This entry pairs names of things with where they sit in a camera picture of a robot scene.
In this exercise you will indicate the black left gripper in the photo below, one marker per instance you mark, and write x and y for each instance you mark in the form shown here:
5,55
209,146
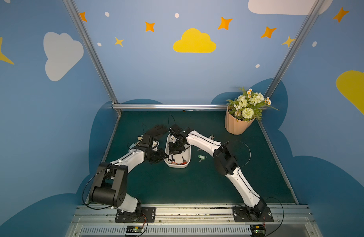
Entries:
155,154

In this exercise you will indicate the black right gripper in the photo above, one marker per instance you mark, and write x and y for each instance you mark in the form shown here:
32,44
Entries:
174,145

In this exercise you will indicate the key with black window tag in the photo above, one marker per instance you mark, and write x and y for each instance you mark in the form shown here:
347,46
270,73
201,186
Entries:
171,159

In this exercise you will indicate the key with green tag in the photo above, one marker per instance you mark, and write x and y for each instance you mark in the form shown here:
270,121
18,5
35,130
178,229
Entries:
201,158

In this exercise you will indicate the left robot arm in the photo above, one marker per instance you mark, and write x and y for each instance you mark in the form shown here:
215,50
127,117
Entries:
109,184

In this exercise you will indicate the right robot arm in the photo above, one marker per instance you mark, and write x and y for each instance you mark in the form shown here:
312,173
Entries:
226,164

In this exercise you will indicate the white plastic storage box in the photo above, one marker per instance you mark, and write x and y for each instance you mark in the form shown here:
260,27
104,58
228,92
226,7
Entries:
178,158

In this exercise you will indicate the black yellow work glove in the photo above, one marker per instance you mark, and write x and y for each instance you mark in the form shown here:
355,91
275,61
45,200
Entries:
157,131

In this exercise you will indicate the key with red tag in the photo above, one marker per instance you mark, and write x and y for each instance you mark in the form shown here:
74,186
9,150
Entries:
184,162

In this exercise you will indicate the potted artificial flowers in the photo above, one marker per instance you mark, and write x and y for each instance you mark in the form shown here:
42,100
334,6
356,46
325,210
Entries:
243,110

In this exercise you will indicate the left controller board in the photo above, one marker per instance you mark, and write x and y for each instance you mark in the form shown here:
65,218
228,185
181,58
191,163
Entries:
134,230

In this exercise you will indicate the controller board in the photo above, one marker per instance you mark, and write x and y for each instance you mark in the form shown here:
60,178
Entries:
258,231
134,230

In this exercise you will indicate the right controller board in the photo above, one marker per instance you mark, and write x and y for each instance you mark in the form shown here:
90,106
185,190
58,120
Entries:
258,231

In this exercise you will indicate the left floor frame rail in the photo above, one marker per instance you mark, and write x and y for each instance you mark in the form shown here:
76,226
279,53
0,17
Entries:
101,137

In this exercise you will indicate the floor frame rail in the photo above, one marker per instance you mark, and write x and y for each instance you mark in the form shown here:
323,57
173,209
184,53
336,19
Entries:
101,137
277,160

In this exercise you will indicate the rear aluminium frame rail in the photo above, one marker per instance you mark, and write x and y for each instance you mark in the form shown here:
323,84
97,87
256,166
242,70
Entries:
169,106

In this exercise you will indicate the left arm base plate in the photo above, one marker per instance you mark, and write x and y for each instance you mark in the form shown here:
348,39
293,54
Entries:
147,212

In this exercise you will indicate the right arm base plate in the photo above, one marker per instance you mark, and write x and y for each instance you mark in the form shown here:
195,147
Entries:
245,214

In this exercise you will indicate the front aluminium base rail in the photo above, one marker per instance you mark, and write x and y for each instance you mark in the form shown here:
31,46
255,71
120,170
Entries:
195,220

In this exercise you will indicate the right floor frame rail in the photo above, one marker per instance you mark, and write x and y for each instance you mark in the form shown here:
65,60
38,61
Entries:
277,160

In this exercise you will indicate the right rear aluminium post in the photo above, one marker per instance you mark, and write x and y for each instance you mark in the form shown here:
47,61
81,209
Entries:
295,46

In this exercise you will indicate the aluminium post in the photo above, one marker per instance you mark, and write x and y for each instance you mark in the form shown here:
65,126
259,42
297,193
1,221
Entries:
79,24
295,46

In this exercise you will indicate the left rear aluminium post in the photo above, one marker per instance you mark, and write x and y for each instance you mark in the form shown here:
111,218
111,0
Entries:
79,24

